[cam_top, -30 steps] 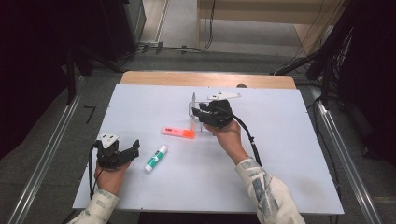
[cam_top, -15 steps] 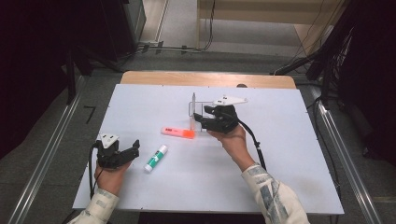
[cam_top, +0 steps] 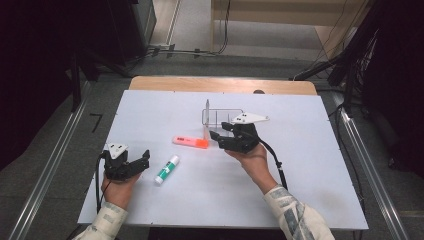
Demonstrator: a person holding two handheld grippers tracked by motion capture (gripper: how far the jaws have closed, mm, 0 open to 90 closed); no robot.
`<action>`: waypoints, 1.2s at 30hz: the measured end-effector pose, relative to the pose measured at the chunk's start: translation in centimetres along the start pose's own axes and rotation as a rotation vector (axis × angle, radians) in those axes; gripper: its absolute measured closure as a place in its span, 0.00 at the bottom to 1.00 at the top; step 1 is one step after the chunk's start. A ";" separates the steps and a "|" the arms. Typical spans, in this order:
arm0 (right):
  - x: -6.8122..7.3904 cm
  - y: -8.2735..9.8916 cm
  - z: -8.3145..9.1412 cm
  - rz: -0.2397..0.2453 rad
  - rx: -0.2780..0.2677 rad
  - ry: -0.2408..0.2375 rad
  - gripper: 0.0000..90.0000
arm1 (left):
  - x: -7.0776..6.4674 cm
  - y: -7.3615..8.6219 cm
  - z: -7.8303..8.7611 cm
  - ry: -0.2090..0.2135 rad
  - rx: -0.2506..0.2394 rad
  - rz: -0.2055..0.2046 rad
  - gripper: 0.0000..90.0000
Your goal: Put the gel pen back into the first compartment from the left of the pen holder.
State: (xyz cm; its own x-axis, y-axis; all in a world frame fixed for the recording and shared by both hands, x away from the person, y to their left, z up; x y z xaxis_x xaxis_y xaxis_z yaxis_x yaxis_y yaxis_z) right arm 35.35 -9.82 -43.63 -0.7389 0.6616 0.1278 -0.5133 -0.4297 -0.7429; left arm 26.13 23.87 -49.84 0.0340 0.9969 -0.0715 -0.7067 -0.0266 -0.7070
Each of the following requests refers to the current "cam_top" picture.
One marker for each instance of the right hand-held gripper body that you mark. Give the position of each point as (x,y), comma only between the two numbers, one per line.
(245,138)

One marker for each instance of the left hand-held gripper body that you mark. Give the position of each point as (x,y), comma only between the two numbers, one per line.
(115,166)

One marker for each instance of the green and white glue stick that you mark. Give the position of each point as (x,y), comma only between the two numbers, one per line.
(166,170)

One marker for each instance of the silver pen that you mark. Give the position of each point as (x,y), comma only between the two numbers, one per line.
(207,110)

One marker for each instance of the orange highlighter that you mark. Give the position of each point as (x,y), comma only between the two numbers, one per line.
(191,142)

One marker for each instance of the person's left hand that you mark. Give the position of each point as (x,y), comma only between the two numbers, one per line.
(118,193)

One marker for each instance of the person's right hand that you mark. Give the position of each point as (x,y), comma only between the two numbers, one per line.
(256,163)

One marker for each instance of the white board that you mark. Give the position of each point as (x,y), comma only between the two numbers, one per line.
(213,200)

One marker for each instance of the black metal stand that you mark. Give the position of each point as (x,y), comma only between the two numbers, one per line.
(76,83)

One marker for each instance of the black curtain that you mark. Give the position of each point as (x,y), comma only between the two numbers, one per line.
(400,83)
(33,83)

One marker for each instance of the wooden shelf unit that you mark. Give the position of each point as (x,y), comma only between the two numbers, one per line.
(283,13)

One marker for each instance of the dark grey cabinet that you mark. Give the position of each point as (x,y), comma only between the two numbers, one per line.
(136,26)

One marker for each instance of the yellow floor tape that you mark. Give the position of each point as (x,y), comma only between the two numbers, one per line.
(411,213)

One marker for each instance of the metal floor rail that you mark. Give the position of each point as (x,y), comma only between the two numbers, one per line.
(50,166)
(370,173)

